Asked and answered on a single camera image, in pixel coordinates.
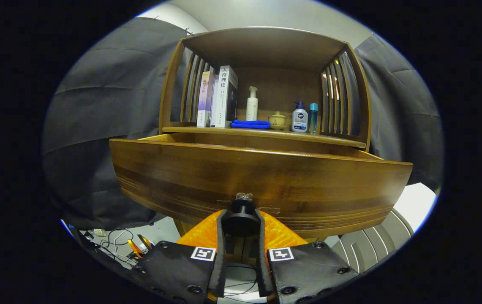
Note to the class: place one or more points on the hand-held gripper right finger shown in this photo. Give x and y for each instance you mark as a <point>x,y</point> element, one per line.
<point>262,261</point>

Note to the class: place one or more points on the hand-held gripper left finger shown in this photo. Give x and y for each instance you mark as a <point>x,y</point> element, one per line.
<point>221,261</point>

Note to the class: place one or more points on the wooden drawer with black knob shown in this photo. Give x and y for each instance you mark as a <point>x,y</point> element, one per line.
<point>224,177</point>

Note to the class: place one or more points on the wooden countertop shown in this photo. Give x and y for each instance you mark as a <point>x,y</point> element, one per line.
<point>266,133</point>

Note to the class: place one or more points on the wooden cabinet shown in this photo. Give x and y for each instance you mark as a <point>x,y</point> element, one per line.
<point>266,46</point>

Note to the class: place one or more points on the grey ribbed panel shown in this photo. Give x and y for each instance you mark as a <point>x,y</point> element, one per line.
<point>371,245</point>

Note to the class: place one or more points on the blue folded cloth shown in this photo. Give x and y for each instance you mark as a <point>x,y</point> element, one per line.
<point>250,124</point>

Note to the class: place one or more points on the beige lidded teacup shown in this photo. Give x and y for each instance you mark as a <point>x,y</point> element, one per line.
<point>277,120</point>

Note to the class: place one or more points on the white bottle with blue cap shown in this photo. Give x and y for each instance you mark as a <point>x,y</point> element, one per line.
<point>299,120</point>

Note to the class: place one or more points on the teal bottle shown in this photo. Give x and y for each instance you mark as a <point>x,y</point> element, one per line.
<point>313,118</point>

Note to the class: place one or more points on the white pump bottle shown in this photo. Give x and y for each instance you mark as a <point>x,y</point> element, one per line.
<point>252,107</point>

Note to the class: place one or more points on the white sheet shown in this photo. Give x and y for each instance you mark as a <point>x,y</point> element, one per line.
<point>416,204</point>

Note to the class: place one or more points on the white book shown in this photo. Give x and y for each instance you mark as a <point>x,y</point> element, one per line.
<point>223,97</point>

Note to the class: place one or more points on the purple book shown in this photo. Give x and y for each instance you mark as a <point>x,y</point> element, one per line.
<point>205,97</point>

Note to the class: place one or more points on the black backdrop cloth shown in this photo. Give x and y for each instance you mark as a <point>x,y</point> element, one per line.
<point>97,126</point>

